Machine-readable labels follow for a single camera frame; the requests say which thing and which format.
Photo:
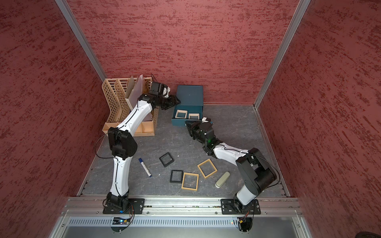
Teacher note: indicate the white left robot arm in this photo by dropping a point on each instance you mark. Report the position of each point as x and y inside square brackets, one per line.
[123, 145]

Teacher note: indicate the beige oblong case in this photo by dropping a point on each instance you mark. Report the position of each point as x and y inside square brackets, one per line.
[222, 180]

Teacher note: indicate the aluminium front rail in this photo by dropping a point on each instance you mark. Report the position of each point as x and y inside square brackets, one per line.
[171, 211]

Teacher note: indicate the aluminium left corner post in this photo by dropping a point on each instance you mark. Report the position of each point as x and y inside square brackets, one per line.
[79, 34]

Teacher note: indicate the left controller board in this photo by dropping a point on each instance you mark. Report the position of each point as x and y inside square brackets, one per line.
[121, 221]

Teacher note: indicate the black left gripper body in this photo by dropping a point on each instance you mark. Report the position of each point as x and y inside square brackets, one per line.
[167, 102]

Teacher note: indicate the teal top drawer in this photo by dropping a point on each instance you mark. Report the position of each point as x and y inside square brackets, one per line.
[190, 109]

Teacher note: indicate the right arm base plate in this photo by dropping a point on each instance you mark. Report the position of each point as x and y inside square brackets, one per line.
[234, 207]

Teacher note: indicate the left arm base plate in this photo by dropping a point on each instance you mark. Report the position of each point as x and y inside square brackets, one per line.
[123, 206]

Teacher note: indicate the small beige brooch box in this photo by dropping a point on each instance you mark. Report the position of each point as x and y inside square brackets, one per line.
[181, 114]
[194, 116]

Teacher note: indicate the lilac plastic folder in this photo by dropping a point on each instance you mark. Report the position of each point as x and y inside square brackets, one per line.
[141, 86]

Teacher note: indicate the teal stacked drawer cabinet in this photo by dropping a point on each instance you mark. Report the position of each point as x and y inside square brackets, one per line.
[190, 94]

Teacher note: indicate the aluminium right corner post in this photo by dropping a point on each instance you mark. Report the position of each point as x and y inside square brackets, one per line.
[290, 32]

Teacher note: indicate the blue white marker pen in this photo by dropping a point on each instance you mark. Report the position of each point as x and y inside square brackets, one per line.
[145, 168]

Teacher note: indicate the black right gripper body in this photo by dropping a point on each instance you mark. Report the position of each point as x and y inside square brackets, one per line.
[198, 133]

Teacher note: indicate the small black brooch box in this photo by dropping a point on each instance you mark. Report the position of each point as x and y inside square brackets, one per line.
[176, 176]
[166, 159]

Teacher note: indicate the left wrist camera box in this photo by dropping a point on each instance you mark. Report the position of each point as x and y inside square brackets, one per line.
[159, 90]

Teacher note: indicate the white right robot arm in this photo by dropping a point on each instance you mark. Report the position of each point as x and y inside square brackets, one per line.
[257, 173]

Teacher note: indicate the brown printed cardboard sheet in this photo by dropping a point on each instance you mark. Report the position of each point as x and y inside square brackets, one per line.
[129, 86]

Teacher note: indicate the aluminium corner post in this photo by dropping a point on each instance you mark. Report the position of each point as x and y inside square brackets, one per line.
[290, 32]
[79, 34]

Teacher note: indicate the large tan brooch box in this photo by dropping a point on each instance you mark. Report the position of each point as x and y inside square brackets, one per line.
[190, 181]
[207, 168]

